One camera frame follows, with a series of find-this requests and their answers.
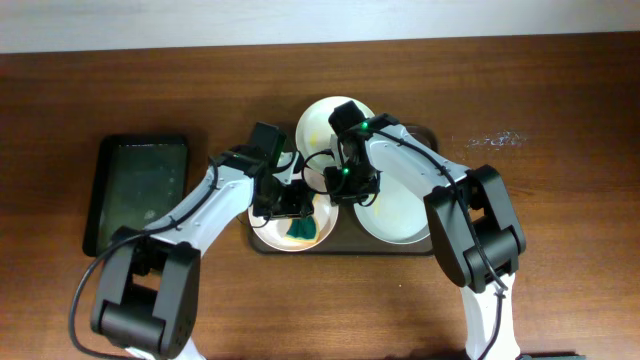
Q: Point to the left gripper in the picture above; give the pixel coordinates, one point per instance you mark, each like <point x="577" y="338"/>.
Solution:
<point x="292" y="208"/>

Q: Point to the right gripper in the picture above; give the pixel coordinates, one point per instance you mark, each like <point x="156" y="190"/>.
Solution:
<point x="341" y="196"/>

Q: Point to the white plate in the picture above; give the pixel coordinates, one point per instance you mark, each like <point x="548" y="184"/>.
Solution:
<point x="273" y="233"/>
<point x="313" y="131"/>

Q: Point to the green yellow sponge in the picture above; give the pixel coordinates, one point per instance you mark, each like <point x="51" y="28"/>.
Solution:
<point x="303" y="230"/>

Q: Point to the white plate top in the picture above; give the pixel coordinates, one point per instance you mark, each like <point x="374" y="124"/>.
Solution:
<point x="313" y="131"/>

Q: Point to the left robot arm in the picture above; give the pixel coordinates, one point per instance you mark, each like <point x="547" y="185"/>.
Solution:
<point x="147" y="298"/>

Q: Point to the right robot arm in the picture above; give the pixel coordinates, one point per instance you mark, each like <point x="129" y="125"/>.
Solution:
<point x="476" y="236"/>

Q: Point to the brown serving tray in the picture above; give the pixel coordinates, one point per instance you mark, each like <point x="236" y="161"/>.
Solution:
<point x="349" y="238"/>

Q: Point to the black water tray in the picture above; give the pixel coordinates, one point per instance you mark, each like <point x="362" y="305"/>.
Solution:
<point x="138" y="179"/>

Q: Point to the pale green plate right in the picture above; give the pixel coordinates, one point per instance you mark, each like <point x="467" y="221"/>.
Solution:
<point x="396" y="216"/>

